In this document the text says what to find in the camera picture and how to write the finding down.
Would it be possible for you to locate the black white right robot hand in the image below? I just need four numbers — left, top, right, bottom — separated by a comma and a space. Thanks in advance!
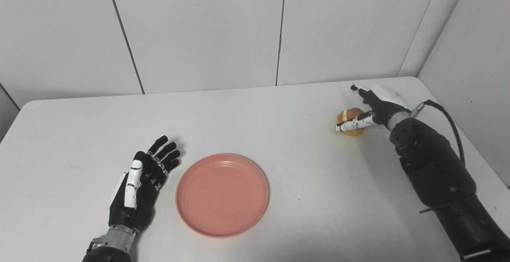
335, 84, 412, 133

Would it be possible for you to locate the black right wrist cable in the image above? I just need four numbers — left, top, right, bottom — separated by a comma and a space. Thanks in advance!
410, 100, 466, 168

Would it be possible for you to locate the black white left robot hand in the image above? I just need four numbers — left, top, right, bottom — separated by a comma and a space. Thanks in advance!
108, 135, 181, 235

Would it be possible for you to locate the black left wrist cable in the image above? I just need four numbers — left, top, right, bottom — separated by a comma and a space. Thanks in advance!
87, 237, 105, 254

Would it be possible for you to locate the pink round plate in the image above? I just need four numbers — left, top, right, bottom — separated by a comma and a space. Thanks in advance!
176, 153, 269, 238

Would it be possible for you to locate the cream puff pastry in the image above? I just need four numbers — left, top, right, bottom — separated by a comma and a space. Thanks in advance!
337, 108, 366, 137

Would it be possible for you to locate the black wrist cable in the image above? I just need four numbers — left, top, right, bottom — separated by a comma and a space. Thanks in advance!
87, 237, 105, 254
410, 100, 466, 168

